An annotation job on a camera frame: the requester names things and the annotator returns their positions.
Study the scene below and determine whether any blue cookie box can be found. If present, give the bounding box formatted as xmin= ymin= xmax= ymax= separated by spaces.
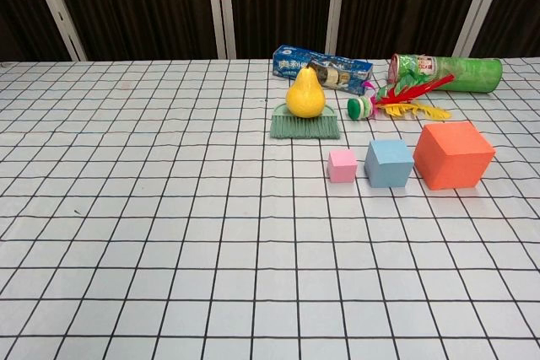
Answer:
xmin=272 ymin=44 xmax=375 ymax=97

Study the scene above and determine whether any white checked tablecloth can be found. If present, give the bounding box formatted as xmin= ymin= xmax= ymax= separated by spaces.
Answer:
xmin=0 ymin=58 xmax=540 ymax=360

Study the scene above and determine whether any colourful feather shuttlecock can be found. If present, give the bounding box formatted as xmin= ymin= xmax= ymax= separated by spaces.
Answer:
xmin=347 ymin=73 xmax=456 ymax=121

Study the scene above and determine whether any blue foam cube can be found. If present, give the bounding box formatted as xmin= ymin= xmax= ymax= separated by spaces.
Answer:
xmin=364 ymin=138 xmax=415 ymax=189

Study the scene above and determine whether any yellow pear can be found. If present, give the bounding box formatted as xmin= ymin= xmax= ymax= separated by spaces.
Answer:
xmin=285 ymin=65 xmax=328 ymax=119

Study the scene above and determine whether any green hand broom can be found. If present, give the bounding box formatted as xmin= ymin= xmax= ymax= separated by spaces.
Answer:
xmin=269 ymin=101 xmax=341 ymax=141

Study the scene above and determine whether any green chips can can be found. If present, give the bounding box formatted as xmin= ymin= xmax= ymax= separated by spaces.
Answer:
xmin=387 ymin=53 xmax=504 ymax=94

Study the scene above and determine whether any dark corrugated folding screen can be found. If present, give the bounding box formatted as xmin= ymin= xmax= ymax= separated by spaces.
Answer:
xmin=0 ymin=0 xmax=540 ymax=62

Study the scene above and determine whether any large orange foam cube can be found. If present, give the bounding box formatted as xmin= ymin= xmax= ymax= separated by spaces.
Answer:
xmin=413 ymin=121 xmax=496 ymax=191

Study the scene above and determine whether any white screen frame post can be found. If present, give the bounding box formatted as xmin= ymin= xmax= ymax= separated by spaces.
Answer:
xmin=324 ymin=0 xmax=354 ymax=59
xmin=25 ymin=0 xmax=88 ymax=62
xmin=453 ymin=0 xmax=511 ymax=57
xmin=205 ymin=0 xmax=237 ymax=60

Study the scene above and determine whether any small pink foam cube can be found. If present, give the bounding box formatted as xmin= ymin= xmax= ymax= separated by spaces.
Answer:
xmin=327 ymin=148 xmax=359 ymax=184

